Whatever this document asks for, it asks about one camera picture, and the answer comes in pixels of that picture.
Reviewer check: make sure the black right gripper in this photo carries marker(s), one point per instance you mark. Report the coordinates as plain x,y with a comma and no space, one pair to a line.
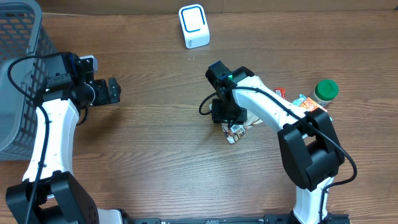
229,116

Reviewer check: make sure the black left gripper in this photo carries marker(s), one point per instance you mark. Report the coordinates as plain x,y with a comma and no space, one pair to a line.
112,90

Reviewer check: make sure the brown snack packets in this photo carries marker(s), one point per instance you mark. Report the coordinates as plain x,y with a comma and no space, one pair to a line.
237,131

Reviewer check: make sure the red snack packet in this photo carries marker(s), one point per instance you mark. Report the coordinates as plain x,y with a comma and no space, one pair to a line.
280,92

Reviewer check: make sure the mint green wipes pack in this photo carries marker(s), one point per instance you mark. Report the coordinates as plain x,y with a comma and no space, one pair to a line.
299,100

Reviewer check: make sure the orange Kleenex tissue pack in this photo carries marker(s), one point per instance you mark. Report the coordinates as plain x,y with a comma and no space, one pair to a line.
311,105

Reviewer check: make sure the green lidded jar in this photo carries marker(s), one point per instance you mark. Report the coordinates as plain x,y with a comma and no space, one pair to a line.
324,92

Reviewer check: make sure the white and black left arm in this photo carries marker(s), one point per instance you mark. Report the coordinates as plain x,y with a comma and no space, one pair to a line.
49,192

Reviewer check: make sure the white barcode scanner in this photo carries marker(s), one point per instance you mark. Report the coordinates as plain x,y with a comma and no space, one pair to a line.
194,26

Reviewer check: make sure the grey plastic mesh basket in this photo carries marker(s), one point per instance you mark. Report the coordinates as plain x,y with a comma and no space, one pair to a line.
23,41

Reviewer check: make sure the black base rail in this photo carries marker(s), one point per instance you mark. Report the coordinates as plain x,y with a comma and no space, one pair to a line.
217,220

